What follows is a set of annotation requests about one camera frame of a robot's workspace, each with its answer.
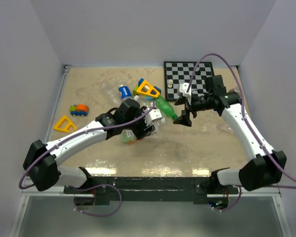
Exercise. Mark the clear bottle white cap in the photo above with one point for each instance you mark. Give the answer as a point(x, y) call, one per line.
point(142, 101)
point(224, 127)

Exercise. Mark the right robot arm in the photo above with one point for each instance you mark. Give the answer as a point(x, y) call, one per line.
point(264, 163)

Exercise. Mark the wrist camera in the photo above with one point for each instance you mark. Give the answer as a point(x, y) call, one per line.
point(153, 116)
point(182, 90)

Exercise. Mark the clear bottle yellow cap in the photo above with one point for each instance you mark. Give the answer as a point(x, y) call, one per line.
point(111, 93)

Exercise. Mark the green plastic bottle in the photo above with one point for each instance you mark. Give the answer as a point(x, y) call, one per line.
point(166, 107)

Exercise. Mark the white green tea bottle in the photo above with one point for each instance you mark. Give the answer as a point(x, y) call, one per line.
point(128, 137)

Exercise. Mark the aluminium frame rail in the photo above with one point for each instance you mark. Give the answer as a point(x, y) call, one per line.
point(51, 118)

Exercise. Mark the amber tea bottle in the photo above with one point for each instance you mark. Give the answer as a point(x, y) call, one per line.
point(237, 90)

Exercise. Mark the blue pepsi bottle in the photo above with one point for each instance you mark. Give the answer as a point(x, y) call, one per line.
point(125, 92)

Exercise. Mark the black white chessboard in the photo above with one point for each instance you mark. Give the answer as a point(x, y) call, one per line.
point(180, 72)

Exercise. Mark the colourful toy car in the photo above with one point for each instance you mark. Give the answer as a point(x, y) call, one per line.
point(79, 110)

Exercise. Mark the black chess piece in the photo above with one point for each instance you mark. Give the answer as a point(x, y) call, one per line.
point(199, 71)

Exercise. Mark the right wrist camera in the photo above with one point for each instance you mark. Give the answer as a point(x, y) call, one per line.
point(182, 90)

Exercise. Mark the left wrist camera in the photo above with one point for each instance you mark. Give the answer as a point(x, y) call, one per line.
point(153, 116)

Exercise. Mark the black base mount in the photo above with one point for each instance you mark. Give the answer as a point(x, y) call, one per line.
point(198, 190)

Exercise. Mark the yellow triangle toy block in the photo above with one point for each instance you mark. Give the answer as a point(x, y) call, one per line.
point(64, 124)
point(147, 89)

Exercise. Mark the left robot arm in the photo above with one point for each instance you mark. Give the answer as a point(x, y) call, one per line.
point(102, 128)

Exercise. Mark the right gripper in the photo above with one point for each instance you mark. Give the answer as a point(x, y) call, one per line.
point(184, 119)

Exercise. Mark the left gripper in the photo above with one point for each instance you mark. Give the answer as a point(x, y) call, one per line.
point(141, 133)

